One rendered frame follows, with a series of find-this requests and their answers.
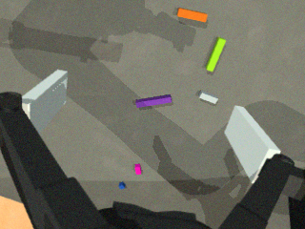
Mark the magenta rectangular block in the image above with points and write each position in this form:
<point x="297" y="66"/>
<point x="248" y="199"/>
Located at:
<point x="138" y="169"/>

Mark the lime green rod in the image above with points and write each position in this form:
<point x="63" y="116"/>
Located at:
<point x="215" y="53"/>

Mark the orange rod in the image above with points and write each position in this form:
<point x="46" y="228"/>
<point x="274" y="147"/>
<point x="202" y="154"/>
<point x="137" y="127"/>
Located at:
<point x="191" y="14"/>

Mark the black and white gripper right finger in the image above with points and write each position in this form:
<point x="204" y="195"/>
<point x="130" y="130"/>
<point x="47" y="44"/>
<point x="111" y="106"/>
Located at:
<point x="254" y="149"/>

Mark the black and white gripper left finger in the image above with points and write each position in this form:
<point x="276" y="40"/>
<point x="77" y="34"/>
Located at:
<point x="51" y="199"/>

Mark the small blue cube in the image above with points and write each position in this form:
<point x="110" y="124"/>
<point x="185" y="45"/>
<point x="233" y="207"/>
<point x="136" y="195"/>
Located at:
<point x="122" y="185"/>

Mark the purple rod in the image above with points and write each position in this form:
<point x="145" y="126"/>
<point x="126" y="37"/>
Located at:
<point x="153" y="101"/>

